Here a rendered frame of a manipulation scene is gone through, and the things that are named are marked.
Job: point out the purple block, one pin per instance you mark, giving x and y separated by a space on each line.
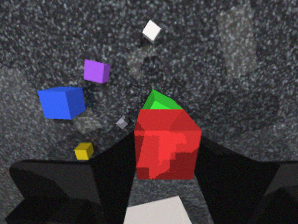
96 71

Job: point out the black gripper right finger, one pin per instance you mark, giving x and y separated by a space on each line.
236 188

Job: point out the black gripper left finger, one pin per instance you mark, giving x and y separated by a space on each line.
105 180

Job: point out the red block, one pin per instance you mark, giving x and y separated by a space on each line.
166 144

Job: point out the blue cube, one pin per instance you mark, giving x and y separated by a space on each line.
62 102

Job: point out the small yellow block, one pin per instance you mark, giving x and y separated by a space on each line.
84 151

